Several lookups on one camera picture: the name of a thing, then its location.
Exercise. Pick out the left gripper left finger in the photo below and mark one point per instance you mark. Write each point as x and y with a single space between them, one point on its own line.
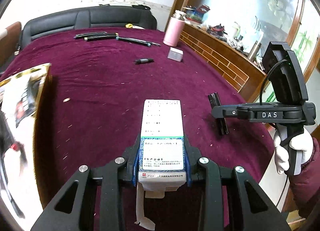
72 208

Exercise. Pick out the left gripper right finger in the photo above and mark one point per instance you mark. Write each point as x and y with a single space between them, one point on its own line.
249 207

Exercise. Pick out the gold rimmed white tray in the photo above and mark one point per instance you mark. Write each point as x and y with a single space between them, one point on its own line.
20 97

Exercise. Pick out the white blue medicine box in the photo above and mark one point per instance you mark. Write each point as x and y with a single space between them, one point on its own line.
161 155

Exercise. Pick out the maroon sleeved right forearm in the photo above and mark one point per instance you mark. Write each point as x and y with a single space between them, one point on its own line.
305 186

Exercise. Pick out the white gloved right hand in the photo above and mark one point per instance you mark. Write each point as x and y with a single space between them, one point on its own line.
302 143

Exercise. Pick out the steel thermos on ledge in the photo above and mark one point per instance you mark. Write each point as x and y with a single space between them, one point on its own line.
253 53

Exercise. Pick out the small grey cardboard box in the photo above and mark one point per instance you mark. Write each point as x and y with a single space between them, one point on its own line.
175 54

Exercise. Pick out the pink thermos bottle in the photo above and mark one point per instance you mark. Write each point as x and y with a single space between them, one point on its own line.
172 34

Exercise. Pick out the thin silver tipped pen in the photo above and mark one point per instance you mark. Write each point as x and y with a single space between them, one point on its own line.
151 43

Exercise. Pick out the black teal tipped pen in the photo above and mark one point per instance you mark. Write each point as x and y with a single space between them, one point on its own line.
134 41

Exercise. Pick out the black pen far left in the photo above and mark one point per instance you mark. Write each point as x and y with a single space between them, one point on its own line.
82 36

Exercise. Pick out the black gold tipped pen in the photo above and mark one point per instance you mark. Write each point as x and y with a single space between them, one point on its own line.
101 37

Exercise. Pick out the black sofa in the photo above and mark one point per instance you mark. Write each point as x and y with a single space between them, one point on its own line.
87 17

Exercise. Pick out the brown pink armchair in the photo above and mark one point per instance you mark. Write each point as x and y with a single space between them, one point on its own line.
9 40

